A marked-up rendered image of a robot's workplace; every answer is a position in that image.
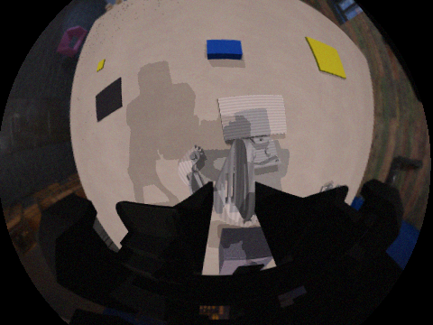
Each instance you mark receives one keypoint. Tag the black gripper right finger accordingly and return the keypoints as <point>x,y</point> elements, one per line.
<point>286,218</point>

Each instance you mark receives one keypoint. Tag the blue rectangular block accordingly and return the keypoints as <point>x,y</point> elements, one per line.
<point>224,49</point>

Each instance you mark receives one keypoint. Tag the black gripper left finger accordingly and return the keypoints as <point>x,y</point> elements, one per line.
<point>188,222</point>

